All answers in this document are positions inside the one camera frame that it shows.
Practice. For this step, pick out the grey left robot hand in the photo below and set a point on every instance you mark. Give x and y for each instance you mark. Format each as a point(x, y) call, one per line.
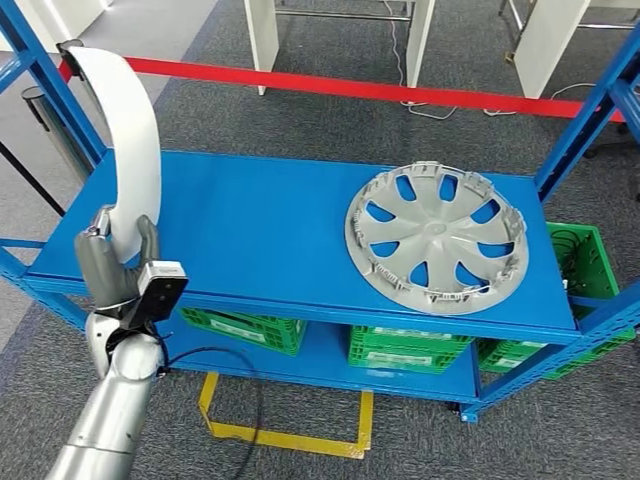
point(105, 278)

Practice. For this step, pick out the white curved plastic part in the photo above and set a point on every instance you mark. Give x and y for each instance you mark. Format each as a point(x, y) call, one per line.
point(135, 146)

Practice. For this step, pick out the blue metal shelf rack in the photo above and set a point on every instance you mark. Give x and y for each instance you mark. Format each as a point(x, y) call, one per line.
point(300, 225)

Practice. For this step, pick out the green plastic crate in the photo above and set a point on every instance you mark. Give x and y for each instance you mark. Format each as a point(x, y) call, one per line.
point(250, 329)
point(400, 351)

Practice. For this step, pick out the white desk with metal bar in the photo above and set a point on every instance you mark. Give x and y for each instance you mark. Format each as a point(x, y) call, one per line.
point(263, 40)

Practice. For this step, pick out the red barrier belt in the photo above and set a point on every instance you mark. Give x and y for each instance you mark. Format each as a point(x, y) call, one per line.
point(324, 85)

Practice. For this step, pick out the grey wheel hubcap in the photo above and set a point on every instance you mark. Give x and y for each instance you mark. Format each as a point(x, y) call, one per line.
point(438, 228)

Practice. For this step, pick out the white desk with metal legs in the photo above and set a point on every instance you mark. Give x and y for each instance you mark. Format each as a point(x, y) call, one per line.
point(547, 40)

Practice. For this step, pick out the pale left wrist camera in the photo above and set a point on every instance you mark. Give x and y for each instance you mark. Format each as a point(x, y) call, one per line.
point(160, 291)

